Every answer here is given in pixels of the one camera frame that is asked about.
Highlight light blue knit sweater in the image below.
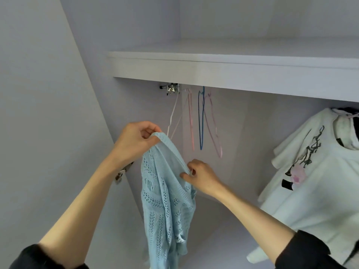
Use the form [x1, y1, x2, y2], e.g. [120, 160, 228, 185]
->
[139, 132, 197, 269]

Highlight bunch of coloured wire hangers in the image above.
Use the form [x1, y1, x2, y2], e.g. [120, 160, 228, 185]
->
[186, 86, 224, 160]

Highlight cream printed t-shirt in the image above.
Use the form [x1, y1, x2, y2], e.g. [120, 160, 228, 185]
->
[246, 107, 359, 265]

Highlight person's left hand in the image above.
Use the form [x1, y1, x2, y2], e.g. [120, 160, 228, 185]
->
[107, 120, 164, 172]

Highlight grey wardrobe shelf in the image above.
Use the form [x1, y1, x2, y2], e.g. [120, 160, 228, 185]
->
[108, 37, 359, 103]

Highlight metal clip hanger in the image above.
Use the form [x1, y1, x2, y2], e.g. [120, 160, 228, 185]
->
[159, 82, 181, 96]

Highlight grey wooden wardrobe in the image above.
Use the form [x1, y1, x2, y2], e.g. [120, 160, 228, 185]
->
[0, 0, 359, 269]

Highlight person's black right sleeve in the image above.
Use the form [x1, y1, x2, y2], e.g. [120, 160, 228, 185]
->
[274, 229, 350, 269]

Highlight person's right forearm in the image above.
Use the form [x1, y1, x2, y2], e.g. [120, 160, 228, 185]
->
[215, 183, 296, 265]

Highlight person's black left sleeve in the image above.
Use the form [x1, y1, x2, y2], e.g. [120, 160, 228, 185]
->
[10, 244, 90, 269]

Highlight person's black sleeve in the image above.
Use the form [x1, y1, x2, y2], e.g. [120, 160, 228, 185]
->
[274, 229, 350, 269]
[10, 244, 90, 269]

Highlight person's left forearm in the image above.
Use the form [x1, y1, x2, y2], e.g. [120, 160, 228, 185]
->
[37, 158, 131, 269]

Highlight person's right hand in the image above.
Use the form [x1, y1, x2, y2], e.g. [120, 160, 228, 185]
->
[179, 158, 228, 200]

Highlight white wire hanger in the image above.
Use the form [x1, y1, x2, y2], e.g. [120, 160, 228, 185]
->
[166, 92, 184, 141]

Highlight metal door hinge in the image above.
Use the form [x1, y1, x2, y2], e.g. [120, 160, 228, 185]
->
[115, 162, 135, 185]

